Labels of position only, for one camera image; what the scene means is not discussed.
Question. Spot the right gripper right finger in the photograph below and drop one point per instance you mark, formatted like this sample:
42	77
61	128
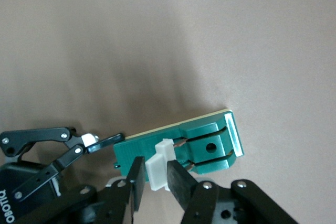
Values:
181	182

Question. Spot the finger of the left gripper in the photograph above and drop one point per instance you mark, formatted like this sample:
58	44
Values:
39	134

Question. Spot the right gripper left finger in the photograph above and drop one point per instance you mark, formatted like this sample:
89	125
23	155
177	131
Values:
139	182

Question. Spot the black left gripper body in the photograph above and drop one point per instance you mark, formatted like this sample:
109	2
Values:
29	208

